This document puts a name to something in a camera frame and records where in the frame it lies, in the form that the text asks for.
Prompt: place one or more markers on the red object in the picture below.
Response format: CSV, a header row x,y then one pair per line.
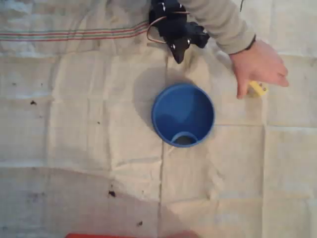
x,y
123,235

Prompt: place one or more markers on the small yellow block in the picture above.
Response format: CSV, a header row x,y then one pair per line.
x,y
259,90

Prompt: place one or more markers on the black gripper camera mount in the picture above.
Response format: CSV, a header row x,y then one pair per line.
x,y
199,36

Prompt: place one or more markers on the bare person hand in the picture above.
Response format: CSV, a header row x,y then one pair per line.
x,y
260,67

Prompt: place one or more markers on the white cloth with striped border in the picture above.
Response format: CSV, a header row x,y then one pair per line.
x,y
74,124

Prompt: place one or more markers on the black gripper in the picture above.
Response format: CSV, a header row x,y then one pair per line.
x,y
179,50

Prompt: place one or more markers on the blue plastic cup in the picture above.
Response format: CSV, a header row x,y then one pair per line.
x,y
183,111

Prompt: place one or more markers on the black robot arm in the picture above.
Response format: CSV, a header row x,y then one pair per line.
x,y
171,24

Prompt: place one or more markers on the forearm in beige sleeve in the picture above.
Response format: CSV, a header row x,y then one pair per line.
x,y
218,19

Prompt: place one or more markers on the black wristband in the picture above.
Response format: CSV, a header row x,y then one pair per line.
x,y
252,42

